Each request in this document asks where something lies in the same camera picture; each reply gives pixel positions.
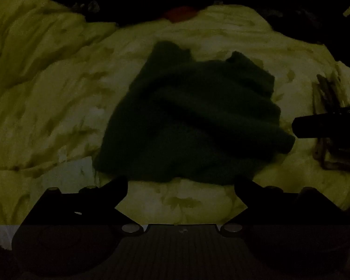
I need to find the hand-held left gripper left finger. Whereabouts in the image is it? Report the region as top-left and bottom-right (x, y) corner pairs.
(21, 176), (144, 237)

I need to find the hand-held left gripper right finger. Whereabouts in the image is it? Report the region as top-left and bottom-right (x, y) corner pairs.
(219, 175), (348, 237)

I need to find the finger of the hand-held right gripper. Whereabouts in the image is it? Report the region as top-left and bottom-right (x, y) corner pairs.
(292, 104), (350, 139)

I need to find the dark green small cloth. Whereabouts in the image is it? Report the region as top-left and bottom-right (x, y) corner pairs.
(93, 41), (296, 186)

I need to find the leaf printed blanket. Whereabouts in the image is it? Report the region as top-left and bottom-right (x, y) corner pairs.
(0, 0), (350, 251)

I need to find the red cloth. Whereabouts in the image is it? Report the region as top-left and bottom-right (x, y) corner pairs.
(163, 6), (199, 23)

